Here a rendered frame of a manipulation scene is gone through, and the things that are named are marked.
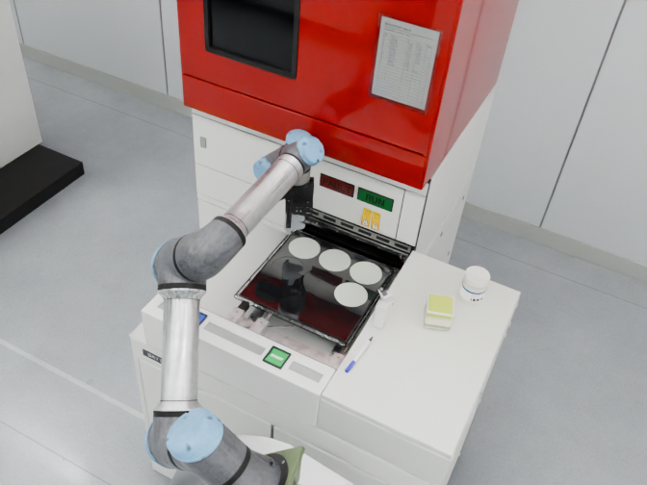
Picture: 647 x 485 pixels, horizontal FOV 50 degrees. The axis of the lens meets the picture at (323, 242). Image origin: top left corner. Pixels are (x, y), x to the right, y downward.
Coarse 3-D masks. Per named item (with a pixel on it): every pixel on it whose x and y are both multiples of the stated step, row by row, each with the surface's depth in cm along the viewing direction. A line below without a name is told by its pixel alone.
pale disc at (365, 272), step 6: (354, 264) 216; (360, 264) 216; (366, 264) 216; (372, 264) 216; (354, 270) 213; (360, 270) 214; (366, 270) 214; (372, 270) 214; (378, 270) 214; (354, 276) 212; (360, 276) 212; (366, 276) 212; (372, 276) 212; (378, 276) 212; (360, 282) 210; (366, 282) 210; (372, 282) 210
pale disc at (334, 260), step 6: (324, 252) 219; (330, 252) 219; (336, 252) 219; (342, 252) 219; (324, 258) 217; (330, 258) 217; (336, 258) 217; (342, 258) 217; (348, 258) 217; (324, 264) 215; (330, 264) 215; (336, 264) 215; (342, 264) 215; (348, 264) 216; (336, 270) 213
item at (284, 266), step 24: (288, 240) 222; (288, 264) 214; (312, 264) 214; (264, 288) 205; (288, 288) 206; (312, 288) 207; (288, 312) 199; (312, 312) 199; (336, 312) 200; (360, 312) 201; (336, 336) 193
